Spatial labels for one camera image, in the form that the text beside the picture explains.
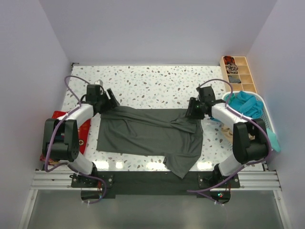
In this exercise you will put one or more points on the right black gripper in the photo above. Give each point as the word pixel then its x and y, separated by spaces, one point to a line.
pixel 190 111

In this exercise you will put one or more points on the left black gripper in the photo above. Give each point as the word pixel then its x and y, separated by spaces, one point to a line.
pixel 110 104

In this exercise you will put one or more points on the dark grey t shirt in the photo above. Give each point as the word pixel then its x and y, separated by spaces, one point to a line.
pixel 153 132

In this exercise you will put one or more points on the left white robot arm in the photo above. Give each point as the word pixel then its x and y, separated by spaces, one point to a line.
pixel 61 138

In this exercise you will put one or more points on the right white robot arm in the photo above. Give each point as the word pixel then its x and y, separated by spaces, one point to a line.
pixel 250 140

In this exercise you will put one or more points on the beige t shirt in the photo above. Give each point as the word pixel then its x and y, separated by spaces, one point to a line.
pixel 227 132

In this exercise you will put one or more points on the teal t shirt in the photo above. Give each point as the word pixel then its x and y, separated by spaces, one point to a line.
pixel 247 105

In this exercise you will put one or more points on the grey rolled socks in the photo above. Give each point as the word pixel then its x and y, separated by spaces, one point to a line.
pixel 234 79

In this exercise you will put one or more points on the patterned rolled socks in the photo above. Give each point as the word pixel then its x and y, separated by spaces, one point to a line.
pixel 232 69

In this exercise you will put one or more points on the wooden compartment organizer box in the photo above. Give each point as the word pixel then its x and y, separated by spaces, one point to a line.
pixel 244 73

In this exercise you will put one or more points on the red black rolled socks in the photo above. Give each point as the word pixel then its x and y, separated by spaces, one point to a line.
pixel 229 60

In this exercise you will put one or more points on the white perforated laundry basket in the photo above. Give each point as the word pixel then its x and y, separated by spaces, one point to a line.
pixel 264 114

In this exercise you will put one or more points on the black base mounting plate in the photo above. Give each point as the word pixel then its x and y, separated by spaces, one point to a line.
pixel 140 183

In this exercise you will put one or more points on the aluminium rail frame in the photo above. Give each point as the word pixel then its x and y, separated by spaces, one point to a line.
pixel 56 180

